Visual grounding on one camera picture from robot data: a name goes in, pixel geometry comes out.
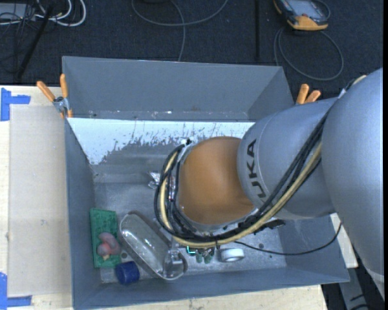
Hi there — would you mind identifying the clear plastic bottle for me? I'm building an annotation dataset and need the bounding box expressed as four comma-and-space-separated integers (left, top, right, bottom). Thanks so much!
118, 212, 189, 282

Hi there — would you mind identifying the blue cup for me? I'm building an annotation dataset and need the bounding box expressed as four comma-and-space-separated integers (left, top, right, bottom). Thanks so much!
114, 260, 141, 286

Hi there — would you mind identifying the crumpled silver foil piece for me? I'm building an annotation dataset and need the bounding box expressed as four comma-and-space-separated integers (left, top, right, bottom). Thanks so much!
148, 170, 164, 190

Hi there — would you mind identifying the pink toy animal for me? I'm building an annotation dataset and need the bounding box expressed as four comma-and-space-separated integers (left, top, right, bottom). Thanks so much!
96, 231, 122, 261

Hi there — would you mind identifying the dark green flat block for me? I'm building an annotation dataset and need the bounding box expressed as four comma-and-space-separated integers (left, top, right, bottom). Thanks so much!
89, 207, 124, 269

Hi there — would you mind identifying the pale flat board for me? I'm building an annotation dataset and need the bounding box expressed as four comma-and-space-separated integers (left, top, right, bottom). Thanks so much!
6, 103, 72, 298

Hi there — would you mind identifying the grey metal bin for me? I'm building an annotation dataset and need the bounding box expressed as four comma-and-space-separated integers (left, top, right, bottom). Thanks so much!
61, 56, 351, 310

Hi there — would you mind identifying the white ring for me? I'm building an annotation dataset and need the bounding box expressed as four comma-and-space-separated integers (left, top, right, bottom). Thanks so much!
217, 247, 246, 264

